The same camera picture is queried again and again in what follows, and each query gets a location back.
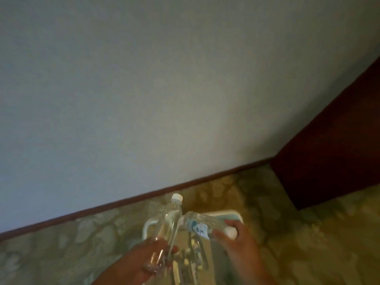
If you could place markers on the clear labelled bottle white cap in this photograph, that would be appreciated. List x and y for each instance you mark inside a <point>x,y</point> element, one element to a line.
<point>199,224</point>

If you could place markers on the clear plastic bottle white cap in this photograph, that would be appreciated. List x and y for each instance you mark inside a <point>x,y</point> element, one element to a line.
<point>169,219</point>

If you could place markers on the person's right thumb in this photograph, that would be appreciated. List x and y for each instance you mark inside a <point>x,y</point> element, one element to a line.
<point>220,235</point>

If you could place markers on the brown baseboard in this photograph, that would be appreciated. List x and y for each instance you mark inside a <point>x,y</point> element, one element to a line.
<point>142,199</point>

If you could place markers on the person's left fingers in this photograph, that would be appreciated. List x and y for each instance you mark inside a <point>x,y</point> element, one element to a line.
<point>173,251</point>

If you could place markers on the person's left forearm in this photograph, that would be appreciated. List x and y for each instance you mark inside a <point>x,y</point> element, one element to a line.
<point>115,274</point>

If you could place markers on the white plastic crate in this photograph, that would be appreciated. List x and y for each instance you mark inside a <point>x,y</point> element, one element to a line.
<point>228,216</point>

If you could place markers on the person's right hand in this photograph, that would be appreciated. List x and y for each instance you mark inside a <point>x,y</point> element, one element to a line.
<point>242,249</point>

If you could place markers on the person's left hand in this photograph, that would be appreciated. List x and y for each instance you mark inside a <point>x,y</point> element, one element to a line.
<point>139,256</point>

